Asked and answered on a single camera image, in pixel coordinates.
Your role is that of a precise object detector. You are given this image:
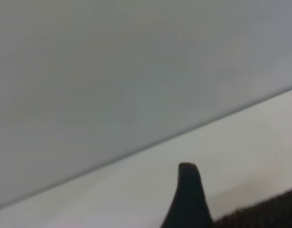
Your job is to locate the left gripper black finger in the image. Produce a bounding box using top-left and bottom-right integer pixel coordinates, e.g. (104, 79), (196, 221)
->
(160, 162), (214, 228)

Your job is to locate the dark brown wicker basket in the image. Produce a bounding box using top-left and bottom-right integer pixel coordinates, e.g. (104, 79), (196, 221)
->
(214, 186), (292, 228)

